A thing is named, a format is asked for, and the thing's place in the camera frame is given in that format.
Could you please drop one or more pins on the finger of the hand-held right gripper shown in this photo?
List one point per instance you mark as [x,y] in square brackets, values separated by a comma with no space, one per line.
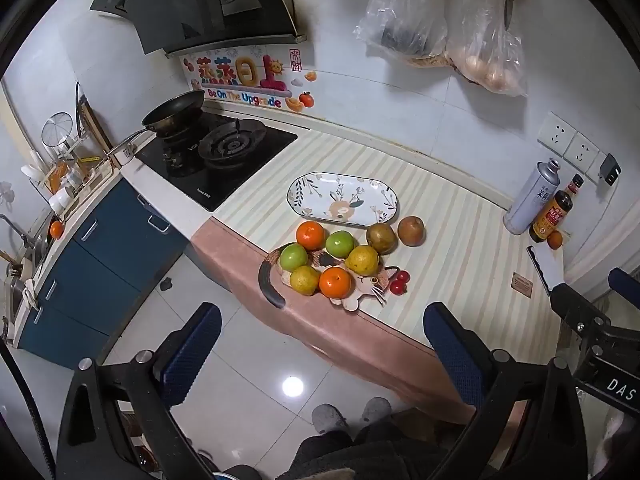
[580,315]
[627,285]

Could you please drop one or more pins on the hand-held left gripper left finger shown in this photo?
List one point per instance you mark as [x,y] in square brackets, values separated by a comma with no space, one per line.
[192,352]

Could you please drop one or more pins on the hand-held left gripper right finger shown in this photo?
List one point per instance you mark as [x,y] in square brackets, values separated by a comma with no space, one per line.
[450,347]

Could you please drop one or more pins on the yellow-green citrus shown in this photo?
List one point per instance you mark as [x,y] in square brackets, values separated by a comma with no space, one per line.
[304,280]
[362,259]

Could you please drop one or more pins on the olive brown pear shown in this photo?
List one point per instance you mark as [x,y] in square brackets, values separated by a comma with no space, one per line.
[382,238]

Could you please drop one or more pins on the green apple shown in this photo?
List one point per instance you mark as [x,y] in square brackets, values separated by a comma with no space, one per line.
[341,243]
[293,257]

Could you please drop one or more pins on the floral oval plate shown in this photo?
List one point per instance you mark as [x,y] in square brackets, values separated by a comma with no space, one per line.
[340,197]

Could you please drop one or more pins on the black-edged notebook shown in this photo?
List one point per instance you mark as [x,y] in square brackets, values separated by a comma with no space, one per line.
[547,267]

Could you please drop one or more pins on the small brown card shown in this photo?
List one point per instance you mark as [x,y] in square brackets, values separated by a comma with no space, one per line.
[522,282]

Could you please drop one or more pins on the small orange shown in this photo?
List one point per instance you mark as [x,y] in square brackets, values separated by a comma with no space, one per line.
[555,240]
[56,229]

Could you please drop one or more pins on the grey slipper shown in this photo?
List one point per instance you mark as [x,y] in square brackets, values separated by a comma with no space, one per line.
[330,417]
[376,411]

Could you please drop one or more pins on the cat-shaped mat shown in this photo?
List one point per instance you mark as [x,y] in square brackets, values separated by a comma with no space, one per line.
[370,287]

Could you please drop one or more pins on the dark sauce bottle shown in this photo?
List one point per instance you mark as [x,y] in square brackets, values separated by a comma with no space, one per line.
[552,212]

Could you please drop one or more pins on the black charger plug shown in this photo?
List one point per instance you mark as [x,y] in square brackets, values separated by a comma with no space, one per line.
[610,169]

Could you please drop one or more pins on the reddish brown pear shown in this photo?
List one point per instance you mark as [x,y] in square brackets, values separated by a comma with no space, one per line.
[411,230]

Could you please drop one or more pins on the blue kitchen cabinet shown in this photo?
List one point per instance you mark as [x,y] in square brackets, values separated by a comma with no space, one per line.
[100,270]

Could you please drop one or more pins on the silver gas canister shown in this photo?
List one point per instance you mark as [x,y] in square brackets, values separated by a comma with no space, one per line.
[530,195]

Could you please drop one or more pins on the person's dark trousers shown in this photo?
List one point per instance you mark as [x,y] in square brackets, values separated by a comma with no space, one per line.
[360,455]

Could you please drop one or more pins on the black gas stove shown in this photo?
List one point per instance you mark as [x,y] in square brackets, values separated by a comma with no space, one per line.
[235,160]

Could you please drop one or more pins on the small white cup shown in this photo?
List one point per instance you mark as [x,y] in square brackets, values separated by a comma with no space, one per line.
[123,155]

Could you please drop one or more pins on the metal faucet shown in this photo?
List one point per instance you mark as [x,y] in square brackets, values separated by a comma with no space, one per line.
[15,230]

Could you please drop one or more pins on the dish rack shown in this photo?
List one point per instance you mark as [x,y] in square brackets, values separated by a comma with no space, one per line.
[65,175]

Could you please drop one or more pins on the dark frying pan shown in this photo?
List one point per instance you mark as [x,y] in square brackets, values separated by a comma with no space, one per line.
[172,112]

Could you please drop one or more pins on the wooden cutting board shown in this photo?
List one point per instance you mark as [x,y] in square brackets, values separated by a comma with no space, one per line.
[92,120]

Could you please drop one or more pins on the metal strainer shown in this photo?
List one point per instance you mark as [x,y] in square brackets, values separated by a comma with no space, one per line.
[57,130]

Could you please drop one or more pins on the plastic bag with eggs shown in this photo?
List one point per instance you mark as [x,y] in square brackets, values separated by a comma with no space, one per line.
[487,55]

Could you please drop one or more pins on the plastic bag with dark contents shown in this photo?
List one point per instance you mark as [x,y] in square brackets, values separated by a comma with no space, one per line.
[405,15]

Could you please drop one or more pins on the black range hood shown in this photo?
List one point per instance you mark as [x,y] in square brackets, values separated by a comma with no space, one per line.
[200,5]

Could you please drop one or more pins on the white wall socket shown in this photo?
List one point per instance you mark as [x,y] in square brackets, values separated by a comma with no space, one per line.
[582,151]
[556,132]

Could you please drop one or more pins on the colourful wall sticker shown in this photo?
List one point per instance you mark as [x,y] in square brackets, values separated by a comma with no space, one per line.
[245,80]

